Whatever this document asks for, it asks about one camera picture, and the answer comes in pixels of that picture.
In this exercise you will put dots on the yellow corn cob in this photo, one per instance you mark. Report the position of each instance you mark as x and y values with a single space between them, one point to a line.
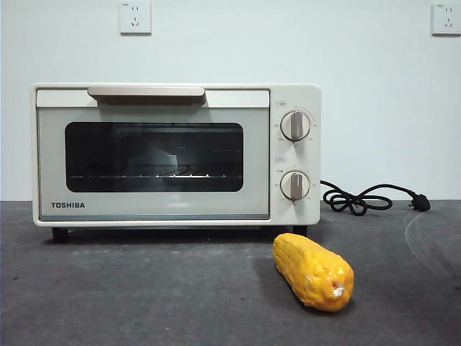
309 270

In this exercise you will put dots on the cream Toshiba toaster oven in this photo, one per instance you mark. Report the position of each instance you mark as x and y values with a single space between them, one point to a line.
295 155

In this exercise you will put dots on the cream timer knob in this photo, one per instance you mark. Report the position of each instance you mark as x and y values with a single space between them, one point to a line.
295 185

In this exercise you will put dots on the cream temperature knob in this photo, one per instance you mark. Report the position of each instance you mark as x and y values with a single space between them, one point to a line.
296 125

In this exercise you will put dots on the white wall socket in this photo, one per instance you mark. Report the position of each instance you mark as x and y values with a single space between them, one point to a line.
135 18
446 19

